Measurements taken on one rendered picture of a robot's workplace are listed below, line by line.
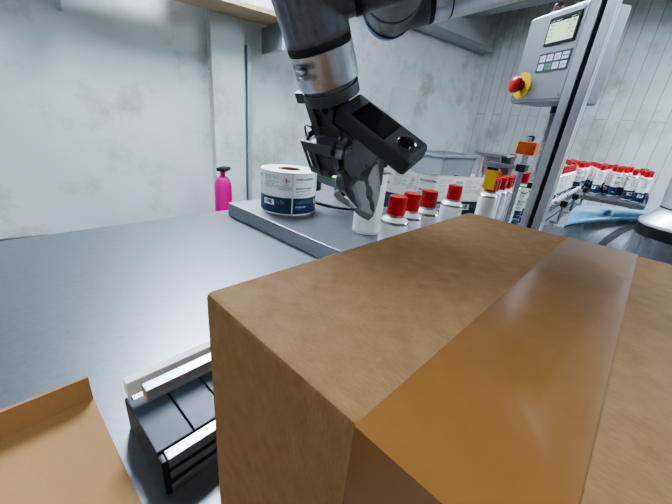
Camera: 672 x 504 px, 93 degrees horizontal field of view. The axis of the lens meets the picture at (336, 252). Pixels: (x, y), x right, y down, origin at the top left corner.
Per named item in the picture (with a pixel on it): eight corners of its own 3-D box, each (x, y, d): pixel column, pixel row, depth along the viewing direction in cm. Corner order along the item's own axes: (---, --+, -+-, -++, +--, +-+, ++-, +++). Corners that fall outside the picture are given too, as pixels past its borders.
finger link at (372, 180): (359, 200, 58) (347, 154, 51) (386, 209, 54) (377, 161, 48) (348, 211, 56) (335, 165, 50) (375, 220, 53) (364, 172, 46)
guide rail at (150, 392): (503, 220, 105) (505, 216, 105) (507, 221, 105) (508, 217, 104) (142, 395, 30) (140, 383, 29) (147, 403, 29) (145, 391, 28)
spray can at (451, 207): (433, 258, 87) (450, 182, 80) (451, 264, 84) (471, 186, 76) (424, 262, 84) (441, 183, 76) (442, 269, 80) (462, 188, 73)
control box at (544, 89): (538, 107, 88) (563, 25, 81) (596, 106, 73) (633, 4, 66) (507, 103, 86) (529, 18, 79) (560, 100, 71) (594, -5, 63)
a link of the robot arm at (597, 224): (600, 268, 62) (628, 199, 57) (661, 304, 49) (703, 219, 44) (536, 263, 62) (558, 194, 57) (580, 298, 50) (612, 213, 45)
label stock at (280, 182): (321, 206, 128) (324, 169, 122) (303, 218, 110) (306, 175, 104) (274, 198, 132) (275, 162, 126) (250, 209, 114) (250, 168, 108)
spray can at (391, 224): (378, 286, 69) (394, 191, 61) (399, 296, 66) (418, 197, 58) (364, 294, 65) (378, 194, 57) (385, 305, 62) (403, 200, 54)
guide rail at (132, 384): (477, 229, 112) (478, 224, 111) (480, 230, 111) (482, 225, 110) (124, 392, 36) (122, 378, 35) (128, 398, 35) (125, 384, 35)
